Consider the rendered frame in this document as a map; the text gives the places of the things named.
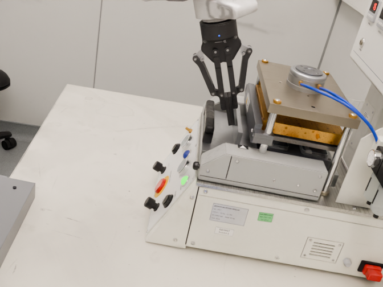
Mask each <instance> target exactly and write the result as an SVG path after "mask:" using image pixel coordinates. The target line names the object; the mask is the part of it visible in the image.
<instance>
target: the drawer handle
mask: <svg viewBox="0 0 383 287"><path fill-rule="evenodd" d="M203 115H204V116H205V125H204V133H203V138H202V142H205V143H211V142H212V139H213V134H214V101H213V100H207V102H206V105H205V110H204V114H203Z"/></svg>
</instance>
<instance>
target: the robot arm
mask: <svg viewBox="0 0 383 287"><path fill-rule="evenodd" d="M142 1H145V2H147V1H176V2H183V1H187V0H142ZM193 4H194V11H195V17H196V19H201V21H200V22H199V25H200V29H201V36H202V45H201V50H200V51H198V52H197V53H194V54H193V62H195V63H196V65H197V66H199V69H200V71H201V74H202V76H203V78H204V81H205V83H206V85H207V88H208V90H209V92H210V94H211V96H218V97H219V100H220V105H221V109H222V110H226V112H227V120H228V125H229V126H230V125H235V118H234V110H233V109H237V108H238V101H237V94H238V93H240V92H243V91H244V90H245V82H246V73H247V65H248V59H249V57H250V56H251V54H252V47H251V46H247V45H244V44H242V43H241V40H240V39H239V37H238V30H237V21H236V19H238V18H241V17H243V16H246V15H249V14H251V13H254V12H256V11H257V9H258V4H257V1H256V0H193ZM239 49H241V55H242V61H241V70H240V75H239V84H238V86H235V79H234V70H233V61H232V60H233V59H234V58H235V56H236V54H237V53H238V51H239ZM204 54H205V55H206V56H207V57H208V58H209V59H210V60H211V61H212V62H213V63H214V66H215V73H216V77H217V85H218V89H216V88H215V86H214V84H213V81H212V79H211V77H210V74H209V72H208V70H207V67H206V64H205V62H204V56H203V55H204ZM222 62H226V63H227V71H228V76H229V83H230V92H224V87H223V78H222V70H221V63H222Z"/></svg>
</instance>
